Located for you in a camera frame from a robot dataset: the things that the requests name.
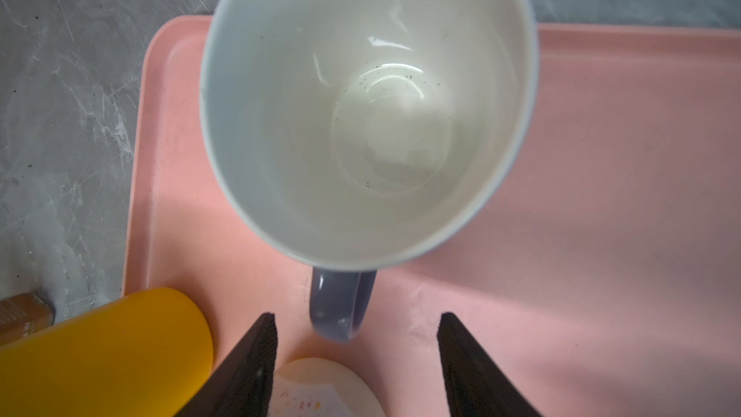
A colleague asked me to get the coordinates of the purple mug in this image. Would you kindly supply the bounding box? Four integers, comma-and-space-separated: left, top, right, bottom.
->
200, 0, 538, 342

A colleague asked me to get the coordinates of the pink rectangular tray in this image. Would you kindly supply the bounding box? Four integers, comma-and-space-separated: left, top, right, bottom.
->
123, 15, 740, 416

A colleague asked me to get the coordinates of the brown lidded small jar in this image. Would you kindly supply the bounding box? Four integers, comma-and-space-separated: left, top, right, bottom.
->
0, 293, 55, 347

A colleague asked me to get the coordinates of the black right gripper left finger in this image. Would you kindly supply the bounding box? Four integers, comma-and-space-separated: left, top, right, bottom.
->
178, 313, 278, 416

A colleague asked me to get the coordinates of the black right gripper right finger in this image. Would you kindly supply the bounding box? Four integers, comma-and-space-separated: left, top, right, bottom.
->
437, 312, 540, 417

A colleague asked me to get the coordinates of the white speckled mug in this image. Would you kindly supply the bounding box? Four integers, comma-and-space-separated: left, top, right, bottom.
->
267, 358, 385, 417

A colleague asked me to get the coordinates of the yellow mug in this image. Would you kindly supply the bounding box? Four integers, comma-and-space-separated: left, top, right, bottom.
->
1, 288, 214, 416

